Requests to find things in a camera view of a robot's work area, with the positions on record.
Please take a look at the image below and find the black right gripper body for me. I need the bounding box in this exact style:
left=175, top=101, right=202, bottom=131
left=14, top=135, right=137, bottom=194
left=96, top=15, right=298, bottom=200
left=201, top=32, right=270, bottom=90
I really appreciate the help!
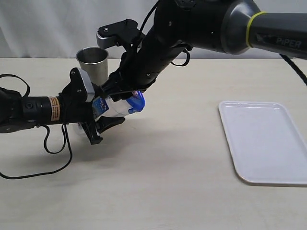
left=100, top=51, right=156, bottom=103

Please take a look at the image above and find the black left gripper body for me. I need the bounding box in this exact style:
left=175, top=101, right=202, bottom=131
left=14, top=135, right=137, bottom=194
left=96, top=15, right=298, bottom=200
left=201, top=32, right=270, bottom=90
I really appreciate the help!
left=59, top=68, right=102, bottom=145

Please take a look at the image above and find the clear tall plastic container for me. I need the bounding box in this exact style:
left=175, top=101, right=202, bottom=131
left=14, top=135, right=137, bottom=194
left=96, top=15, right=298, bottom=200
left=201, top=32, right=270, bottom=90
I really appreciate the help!
left=92, top=97, right=135, bottom=122

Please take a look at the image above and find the blue plastic container lid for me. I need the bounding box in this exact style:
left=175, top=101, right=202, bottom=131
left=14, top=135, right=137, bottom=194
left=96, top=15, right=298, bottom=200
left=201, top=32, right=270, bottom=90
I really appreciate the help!
left=126, top=91, right=145, bottom=114

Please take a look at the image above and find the stainless steel cup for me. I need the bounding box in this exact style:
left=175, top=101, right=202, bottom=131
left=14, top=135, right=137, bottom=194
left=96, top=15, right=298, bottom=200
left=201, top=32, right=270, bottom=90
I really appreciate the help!
left=76, top=46, right=108, bottom=85

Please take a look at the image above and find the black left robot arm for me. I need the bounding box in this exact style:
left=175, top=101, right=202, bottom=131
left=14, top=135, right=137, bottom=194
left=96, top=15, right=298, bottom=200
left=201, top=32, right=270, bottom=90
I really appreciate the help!
left=0, top=68, right=125, bottom=145

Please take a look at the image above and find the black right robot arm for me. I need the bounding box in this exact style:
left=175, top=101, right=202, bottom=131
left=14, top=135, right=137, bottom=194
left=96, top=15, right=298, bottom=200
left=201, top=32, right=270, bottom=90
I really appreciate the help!
left=96, top=0, right=307, bottom=100

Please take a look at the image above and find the white plastic tray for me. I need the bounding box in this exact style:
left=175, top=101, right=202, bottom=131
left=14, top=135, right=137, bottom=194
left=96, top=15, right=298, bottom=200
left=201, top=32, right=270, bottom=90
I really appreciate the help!
left=218, top=101, right=307, bottom=186

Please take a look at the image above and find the black camera cable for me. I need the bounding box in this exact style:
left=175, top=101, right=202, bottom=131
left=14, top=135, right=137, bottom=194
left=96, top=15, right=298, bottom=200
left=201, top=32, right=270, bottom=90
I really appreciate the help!
left=138, top=0, right=307, bottom=87
left=0, top=74, right=73, bottom=180

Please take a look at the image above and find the black right camera cable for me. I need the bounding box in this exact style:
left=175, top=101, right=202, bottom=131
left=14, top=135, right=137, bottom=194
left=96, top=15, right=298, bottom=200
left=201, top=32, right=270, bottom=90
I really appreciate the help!
left=138, top=0, right=307, bottom=87

